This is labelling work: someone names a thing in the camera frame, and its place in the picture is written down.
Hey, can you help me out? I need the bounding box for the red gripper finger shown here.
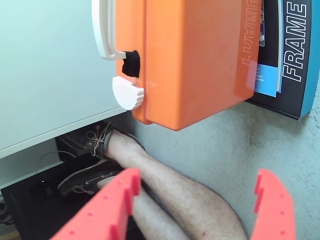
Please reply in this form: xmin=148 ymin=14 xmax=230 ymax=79
xmin=251 ymin=168 xmax=298 ymax=240
xmin=49 ymin=167 xmax=142 ymax=240

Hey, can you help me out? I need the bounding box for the white box handle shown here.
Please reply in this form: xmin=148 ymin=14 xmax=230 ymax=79
xmin=91 ymin=0 xmax=127 ymax=61

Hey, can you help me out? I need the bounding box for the black box under desk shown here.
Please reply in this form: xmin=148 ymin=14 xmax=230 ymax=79
xmin=0 ymin=149 xmax=146 ymax=240

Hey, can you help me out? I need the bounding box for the white round box latch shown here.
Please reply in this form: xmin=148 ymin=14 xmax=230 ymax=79
xmin=111 ymin=76 xmax=146 ymax=111

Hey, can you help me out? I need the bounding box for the orange plastic box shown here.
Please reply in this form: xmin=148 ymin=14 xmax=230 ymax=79
xmin=115 ymin=0 xmax=262 ymax=132

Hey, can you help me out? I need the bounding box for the dark leather boat shoe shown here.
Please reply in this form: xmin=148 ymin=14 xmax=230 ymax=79
xmin=84 ymin=121 xmax=146 ymax=161
xmin=57 ymin=159 xmax=125 ymax=197

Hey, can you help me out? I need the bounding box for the bare person leg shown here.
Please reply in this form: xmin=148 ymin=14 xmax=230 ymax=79
xmin=106 ymin=129 xmax=248 ymax=240
xmin=96 ymin=174 xmax=176 ymax=240

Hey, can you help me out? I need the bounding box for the black FRAME book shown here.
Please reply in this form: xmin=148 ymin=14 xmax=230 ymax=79
xmin=246 ymin=0 xmax=320 ymax=121

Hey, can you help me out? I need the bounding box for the blue and black booklet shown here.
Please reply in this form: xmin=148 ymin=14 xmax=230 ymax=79
xmin=253 ymin=0 xmax=285 ymax=98

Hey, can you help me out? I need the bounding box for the white cabinet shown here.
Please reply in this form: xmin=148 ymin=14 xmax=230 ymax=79
xmin=0 ymin=0 xmax=128 ymax=160

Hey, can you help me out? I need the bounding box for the thin grey cable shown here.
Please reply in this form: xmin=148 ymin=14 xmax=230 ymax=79
xmin=36 ymin=150 xmax=76 ymax=176

